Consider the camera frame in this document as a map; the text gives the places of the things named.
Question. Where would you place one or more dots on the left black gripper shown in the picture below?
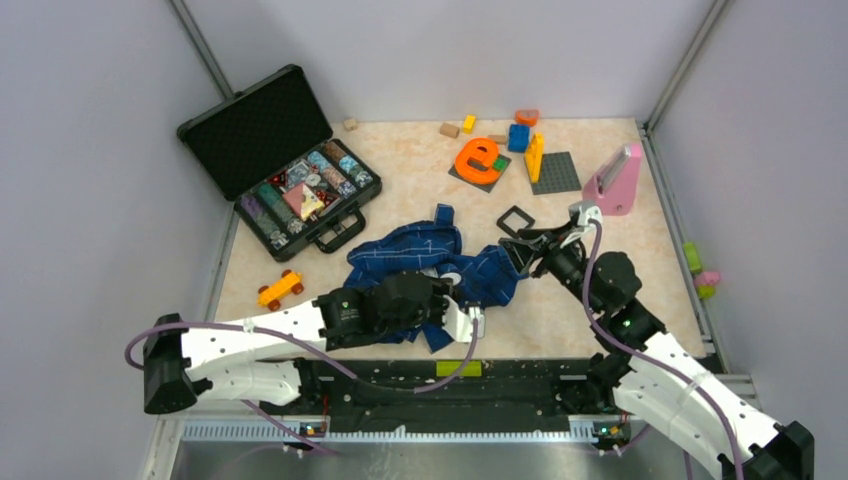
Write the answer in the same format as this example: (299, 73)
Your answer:
(442, 287)

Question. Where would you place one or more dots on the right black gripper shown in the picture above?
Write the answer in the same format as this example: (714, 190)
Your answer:
(523, 252)

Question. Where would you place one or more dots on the white badge backing disc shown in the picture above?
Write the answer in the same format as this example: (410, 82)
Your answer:
(452, 277)

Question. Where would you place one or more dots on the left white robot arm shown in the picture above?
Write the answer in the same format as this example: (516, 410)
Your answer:
(255, 358)

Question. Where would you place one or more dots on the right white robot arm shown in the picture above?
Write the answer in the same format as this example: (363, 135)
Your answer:
(647, 373)

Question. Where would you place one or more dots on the lime green brick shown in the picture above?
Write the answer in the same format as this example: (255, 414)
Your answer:
(458, 369)

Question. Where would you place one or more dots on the grey lego baseplate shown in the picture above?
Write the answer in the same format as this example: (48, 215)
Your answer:
(558, 174)

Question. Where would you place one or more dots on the yellow toy piece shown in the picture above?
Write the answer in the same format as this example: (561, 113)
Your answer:
(533, 157)

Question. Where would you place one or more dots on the pink wedge stand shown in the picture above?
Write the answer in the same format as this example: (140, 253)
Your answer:
(613, 186)

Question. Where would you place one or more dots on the green lego brick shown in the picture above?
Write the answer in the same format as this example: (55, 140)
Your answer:
(501, 163)

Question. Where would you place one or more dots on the blue lego brick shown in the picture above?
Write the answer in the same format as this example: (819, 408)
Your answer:
(518, 138)

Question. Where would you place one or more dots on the orange letter e toy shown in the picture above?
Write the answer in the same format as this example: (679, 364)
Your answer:
(474, 162)

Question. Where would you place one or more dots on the orange cup toy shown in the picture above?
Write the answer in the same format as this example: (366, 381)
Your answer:
(527, 117)

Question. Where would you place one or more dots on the small yellow block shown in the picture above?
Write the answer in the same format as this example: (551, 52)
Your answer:
(468, 124)

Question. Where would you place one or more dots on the wooden block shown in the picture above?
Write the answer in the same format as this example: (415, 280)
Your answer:
(449, 130)

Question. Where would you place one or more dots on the orange toy car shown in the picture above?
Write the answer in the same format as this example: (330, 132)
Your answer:
(270, 296)

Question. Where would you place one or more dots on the green pink toy outside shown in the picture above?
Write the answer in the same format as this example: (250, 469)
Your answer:
(704, 281)

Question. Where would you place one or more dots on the small wooden cube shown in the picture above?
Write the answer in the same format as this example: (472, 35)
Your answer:
(350, 124)

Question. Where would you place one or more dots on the black poker chip case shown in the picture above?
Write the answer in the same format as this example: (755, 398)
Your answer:
(272, 153)

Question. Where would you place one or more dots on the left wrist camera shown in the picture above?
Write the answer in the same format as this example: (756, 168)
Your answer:
(458, 321)

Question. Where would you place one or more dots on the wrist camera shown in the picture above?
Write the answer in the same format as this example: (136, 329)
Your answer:
(584, 214)
(458, 321)

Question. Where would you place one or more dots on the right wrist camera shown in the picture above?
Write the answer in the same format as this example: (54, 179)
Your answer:
(584, 214)

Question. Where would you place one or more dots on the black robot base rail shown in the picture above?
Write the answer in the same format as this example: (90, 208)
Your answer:
(546, 399)

